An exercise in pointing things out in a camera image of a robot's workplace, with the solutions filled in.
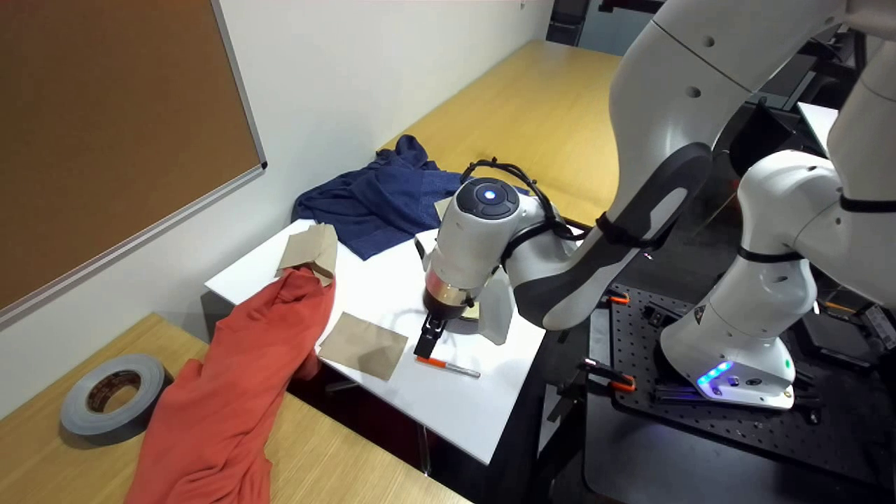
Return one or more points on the light wooden desk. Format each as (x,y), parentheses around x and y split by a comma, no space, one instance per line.
(58,465)
(523,113)

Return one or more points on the crumpled brown paper piece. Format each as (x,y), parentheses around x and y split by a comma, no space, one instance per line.
(313,249)

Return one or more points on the red cloth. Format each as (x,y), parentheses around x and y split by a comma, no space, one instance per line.
(233,393)

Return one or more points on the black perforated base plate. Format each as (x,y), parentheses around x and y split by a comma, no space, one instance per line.
(745,430)

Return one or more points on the grey duct tape roll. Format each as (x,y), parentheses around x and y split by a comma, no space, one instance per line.
(114,395)

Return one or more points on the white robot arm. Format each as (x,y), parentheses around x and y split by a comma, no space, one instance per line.
(710,113)

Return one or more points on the navy blue cloth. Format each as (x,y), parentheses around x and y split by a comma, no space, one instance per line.
(381,199)

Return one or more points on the orange capped silver marker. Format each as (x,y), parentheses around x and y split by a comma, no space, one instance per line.
(448,367)

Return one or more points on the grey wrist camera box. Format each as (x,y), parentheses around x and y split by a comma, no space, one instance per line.
(497,308)

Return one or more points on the orange black clamp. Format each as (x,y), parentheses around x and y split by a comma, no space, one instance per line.
(611,375)
(616,298)

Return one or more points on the brown cork board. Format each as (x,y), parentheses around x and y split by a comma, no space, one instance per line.
(101,129)

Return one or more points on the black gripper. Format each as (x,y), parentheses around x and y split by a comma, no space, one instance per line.
(441,306)

